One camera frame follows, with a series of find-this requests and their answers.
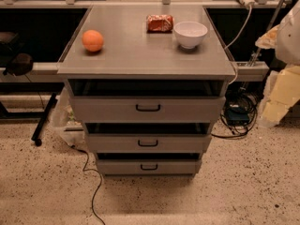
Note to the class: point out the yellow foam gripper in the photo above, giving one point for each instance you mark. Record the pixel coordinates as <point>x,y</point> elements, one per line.
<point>289,37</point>

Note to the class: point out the grey drawer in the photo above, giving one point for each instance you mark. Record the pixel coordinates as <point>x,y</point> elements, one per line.
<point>142,110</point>
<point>146,167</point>
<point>117,143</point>

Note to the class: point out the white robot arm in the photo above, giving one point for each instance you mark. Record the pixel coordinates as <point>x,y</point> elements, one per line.
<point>285,40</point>

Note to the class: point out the grey drawer cabinet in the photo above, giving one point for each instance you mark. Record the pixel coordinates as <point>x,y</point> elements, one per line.
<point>137,64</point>

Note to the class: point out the grey bottom drawer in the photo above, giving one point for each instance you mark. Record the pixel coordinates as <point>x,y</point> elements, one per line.
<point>146,167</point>

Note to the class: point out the grey top drawer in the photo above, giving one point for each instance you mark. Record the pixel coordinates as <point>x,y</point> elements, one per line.
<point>142,110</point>

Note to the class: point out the metal diagonal rod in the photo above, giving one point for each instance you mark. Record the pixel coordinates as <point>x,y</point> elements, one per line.
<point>270,25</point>

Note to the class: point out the blue box on floor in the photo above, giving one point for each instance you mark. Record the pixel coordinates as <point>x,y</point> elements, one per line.
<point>236,117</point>

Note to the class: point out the white bowl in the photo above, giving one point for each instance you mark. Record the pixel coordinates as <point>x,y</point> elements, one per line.
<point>190,34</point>

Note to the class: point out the crushed red soda can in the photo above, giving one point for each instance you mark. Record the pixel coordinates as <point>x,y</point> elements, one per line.
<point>159,23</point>

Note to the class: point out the orange fruit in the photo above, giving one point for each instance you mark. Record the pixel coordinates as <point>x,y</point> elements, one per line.
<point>92,41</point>

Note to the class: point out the clear plastic bag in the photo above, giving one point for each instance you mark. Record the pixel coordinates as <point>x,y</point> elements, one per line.
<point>63,121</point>

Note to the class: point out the black chair leg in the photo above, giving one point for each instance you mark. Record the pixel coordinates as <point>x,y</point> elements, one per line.
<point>43,118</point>

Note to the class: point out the dark round chair part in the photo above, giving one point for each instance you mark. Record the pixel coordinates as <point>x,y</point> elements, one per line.
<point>20,65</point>

